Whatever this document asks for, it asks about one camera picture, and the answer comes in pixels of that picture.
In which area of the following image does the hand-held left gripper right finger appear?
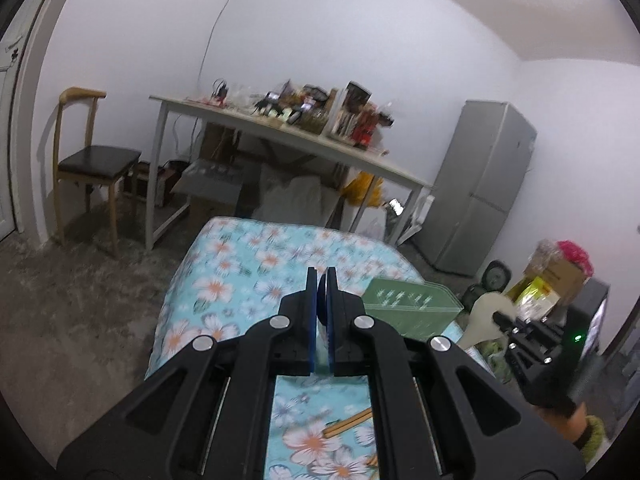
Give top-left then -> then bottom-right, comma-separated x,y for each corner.
325,266 -> 587,480

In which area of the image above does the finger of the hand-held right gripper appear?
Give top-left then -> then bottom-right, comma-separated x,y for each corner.
506,340 -> 576,406
492,310 -> 566,346

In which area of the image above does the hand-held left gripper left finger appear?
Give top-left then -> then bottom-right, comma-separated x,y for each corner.
55,266 -> 319,480

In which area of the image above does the wooden rice paddle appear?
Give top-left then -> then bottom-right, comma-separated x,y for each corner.
457,292 -> 516,351

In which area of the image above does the green utensil holder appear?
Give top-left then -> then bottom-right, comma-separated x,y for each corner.
361,277 -> 463,343

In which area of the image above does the bundle of bamboo chopsticks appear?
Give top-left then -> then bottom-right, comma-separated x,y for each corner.
322,407 -> 373,432

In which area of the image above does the clear plastic bag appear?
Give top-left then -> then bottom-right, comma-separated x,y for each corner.
470,340 -> 511,383

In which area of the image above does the black rice cooker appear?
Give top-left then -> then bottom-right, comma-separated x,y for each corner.
462,260 -> 513,308

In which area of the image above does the floral blue blanket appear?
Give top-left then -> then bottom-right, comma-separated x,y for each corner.
145,216 -> 496,480

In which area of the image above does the grey cloth bundle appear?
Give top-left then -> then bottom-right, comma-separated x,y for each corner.
252,174 -> 328,226

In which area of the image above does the yellow bag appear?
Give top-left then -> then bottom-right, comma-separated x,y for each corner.
341,171 -> 387,208

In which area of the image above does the white folding rack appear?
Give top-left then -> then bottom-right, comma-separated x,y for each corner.
400,195 -> 433,247

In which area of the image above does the cardboard box grey top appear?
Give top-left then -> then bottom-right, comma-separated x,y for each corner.
172,157 -> 246,231

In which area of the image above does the grey fridge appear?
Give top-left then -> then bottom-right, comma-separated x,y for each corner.
415,100 -> 538,277

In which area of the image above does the white table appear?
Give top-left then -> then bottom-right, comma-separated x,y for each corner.
149,94 -> 433,251

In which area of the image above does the red label bottle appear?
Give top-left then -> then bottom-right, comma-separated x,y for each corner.
352,110 -> 378,150

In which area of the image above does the glass jar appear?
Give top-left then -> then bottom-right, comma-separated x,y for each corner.
306,109 -> 331,135

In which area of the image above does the clear plastic container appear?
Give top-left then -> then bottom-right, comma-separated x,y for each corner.
327,89 -> 357,140

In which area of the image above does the small brown stool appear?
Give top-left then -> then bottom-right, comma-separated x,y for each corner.
125,160 -> 181,208

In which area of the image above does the black device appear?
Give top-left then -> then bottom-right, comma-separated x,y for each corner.
254,91 -> 282,117

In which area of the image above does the black box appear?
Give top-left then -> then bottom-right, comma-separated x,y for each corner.
345,81 -> 373,111

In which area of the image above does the wooden chair dark seat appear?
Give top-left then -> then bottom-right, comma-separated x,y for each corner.
52,87 -> 143,258

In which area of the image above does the thin wall cable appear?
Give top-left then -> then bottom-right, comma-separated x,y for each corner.
196,0 -> 252,92

